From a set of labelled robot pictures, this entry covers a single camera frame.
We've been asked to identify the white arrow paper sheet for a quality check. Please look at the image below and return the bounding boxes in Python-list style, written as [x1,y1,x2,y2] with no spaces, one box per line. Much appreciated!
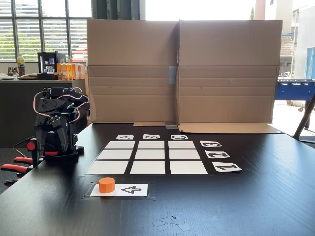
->
[90,183,149,197]

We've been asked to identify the white nine-square grid sheet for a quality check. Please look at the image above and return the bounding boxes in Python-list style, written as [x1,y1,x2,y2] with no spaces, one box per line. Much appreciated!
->
[86,140,209,176]

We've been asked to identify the brown cardboard box wall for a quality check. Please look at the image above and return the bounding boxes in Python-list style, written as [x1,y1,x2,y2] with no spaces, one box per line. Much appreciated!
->
[177,19,284,135]
[86,19,180,127]

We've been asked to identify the paper sheet number 1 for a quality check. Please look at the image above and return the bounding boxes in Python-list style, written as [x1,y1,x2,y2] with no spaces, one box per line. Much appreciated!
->
[211,162,243,173]

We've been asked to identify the paper sheet number 3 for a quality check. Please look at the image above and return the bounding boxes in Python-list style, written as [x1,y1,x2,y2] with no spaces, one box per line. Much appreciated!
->
[199,140,222,148]

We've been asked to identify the blue foosball table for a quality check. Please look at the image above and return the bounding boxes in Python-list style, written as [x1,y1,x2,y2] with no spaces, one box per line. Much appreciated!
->
[275,78,315,113]

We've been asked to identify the paper sheet number 2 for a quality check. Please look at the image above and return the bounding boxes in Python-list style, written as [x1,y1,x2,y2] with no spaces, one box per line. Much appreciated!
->
[204,150,231,159]

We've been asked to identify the dark counter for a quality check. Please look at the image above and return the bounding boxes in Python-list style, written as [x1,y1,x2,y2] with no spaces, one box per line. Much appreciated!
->
[0,79,87,148]

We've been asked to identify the stack of papers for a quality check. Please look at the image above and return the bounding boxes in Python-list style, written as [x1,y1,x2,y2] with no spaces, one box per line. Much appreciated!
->
[17,73,39,81]

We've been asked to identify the orange drink cartons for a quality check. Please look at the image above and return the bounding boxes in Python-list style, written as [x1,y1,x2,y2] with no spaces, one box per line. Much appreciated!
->
[56,62,87,81]

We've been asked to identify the black red table clamp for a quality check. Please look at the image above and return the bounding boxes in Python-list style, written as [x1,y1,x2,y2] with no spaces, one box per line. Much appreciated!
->
[26,137,60,168]

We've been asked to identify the yellow drink bottle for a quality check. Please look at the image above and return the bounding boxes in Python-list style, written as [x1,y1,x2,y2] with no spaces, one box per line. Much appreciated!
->
[16,54,26,77]

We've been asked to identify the black power cable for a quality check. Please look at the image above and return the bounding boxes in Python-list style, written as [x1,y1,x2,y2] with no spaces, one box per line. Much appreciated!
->
[12,136,35,158]

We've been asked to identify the slanted metal table leg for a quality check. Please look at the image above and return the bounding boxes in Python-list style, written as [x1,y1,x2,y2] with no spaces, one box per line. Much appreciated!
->
[293,94,315,144]

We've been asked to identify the round orange token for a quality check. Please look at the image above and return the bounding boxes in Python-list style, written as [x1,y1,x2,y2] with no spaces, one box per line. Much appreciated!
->
[98,177,116,194]

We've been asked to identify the black mini fridge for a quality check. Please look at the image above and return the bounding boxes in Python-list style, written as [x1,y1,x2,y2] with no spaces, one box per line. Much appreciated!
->
[37,51,66,80]

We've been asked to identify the red handled spring clamp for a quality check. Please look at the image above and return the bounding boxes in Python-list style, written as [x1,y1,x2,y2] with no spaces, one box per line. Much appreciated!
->
[0,156,35,186]

